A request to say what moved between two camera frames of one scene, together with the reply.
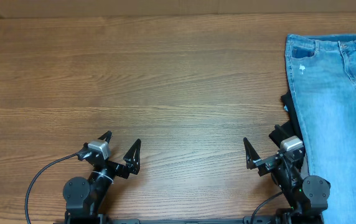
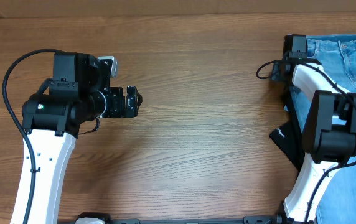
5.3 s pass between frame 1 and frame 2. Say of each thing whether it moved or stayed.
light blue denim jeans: stayed
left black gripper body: moved
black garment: stayed
